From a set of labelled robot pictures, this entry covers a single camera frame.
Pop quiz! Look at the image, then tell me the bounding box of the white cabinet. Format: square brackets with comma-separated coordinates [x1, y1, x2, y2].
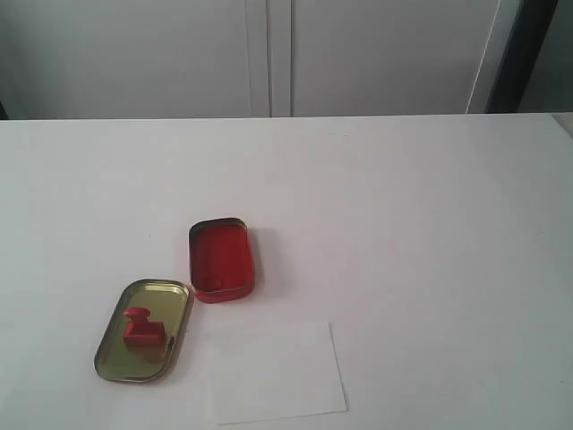
[1, 1, 518, 119]

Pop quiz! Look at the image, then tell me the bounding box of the red rubber stamp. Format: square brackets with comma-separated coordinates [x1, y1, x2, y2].
[123, 307, 165, 348]

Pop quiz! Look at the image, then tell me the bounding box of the red ink pad tin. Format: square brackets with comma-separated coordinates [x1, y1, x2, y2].
[188, 218, 255, 304]

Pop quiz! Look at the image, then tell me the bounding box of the white paper sheet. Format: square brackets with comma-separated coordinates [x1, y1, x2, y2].
[207, 322, 347, 425]

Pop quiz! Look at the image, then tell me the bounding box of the dark vertical post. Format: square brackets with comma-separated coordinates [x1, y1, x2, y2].
[484, 0, 559, 114]

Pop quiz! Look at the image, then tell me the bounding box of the gold tin lid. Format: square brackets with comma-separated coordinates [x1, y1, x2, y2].
[94, 279, 193, 383]

